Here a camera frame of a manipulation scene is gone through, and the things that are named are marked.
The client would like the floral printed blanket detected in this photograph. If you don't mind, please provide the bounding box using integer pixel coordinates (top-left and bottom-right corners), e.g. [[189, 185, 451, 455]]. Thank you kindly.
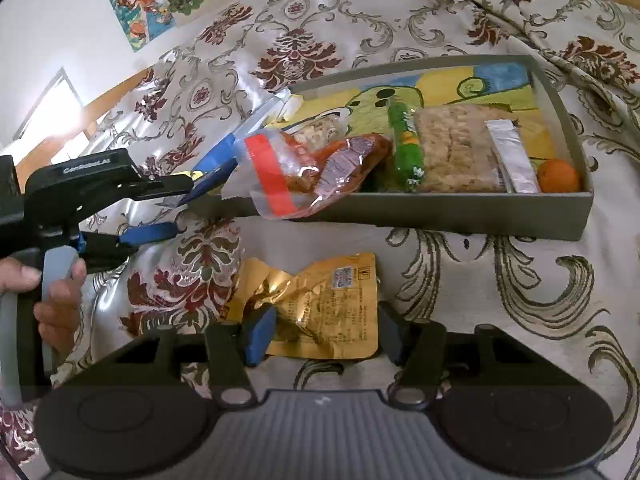
[[0, 0, 640, 480]]

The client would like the orange tangerine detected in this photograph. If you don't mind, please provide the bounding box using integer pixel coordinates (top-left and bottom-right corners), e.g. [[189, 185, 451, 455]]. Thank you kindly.
[[537, 158, 581, 194]]

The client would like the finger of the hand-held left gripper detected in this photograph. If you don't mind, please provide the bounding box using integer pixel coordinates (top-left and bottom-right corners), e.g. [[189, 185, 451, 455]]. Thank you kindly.
[[75, 222, 179, 263], [127, 159, 237, 207]]

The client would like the blue snack packet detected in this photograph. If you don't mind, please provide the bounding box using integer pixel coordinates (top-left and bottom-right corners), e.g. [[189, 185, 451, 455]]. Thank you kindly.
[[189, 89, 293, 207]]

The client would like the wooden bed frame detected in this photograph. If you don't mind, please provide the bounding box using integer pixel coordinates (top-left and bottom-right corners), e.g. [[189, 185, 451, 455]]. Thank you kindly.
[[0, 0, 640, 171]]

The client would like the clear bag of red snack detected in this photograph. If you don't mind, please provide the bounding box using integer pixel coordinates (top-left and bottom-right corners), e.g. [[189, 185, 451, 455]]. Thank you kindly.
[[243, 127, 393, 222]]

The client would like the person's left hand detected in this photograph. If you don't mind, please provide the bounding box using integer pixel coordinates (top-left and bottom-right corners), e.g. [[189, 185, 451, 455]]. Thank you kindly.
[[0, 255, 87, 361]]

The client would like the green sausage stick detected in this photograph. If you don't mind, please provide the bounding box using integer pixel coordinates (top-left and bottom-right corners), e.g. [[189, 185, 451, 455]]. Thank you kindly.
[[387, 100, 427, 193]]

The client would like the yellow foil snack packet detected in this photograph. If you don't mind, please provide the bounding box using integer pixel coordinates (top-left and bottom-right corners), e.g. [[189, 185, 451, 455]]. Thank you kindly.
[[220, 252, 379, 361]]

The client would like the clear cracker packet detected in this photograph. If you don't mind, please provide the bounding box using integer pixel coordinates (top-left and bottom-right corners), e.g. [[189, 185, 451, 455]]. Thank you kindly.
[[412, 105, 508, 194]]

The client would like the grey cartoon-lined tray box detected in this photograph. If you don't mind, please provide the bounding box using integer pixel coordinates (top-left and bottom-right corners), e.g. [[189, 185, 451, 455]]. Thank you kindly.
[[187, 54, 596, 242]]

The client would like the window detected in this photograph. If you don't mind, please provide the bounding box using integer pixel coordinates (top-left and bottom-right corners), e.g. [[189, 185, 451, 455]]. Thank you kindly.
[[12, 67, 83, 143]]

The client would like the slim foil snack packet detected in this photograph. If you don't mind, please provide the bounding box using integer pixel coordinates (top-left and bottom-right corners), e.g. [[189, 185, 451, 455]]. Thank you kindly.
[[486, 119, 542, 194]]

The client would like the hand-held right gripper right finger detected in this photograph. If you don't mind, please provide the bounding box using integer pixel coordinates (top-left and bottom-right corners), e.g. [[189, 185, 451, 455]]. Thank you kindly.
[[376, 301, 543, 409]]

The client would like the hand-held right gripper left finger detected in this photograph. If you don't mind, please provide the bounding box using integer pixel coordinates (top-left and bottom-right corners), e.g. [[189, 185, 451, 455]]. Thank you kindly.
[[107, 305, 278, 408]]

